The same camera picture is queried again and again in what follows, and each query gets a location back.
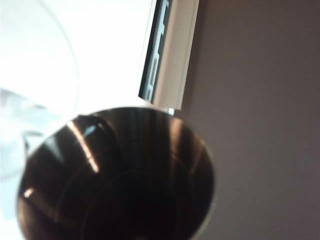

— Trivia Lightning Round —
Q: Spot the grey window frame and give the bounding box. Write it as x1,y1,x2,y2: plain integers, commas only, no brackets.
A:
138,0,200,111

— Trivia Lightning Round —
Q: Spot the clear stemmed wine glass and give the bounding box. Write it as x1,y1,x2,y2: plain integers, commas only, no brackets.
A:
0,0,80,181

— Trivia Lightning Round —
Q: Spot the wide brown desk partition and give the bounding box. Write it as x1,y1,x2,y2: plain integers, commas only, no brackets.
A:
180,0,320,240

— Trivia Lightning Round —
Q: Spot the gold double-cone jigger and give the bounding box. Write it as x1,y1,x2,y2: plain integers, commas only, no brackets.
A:
16,106,216,240

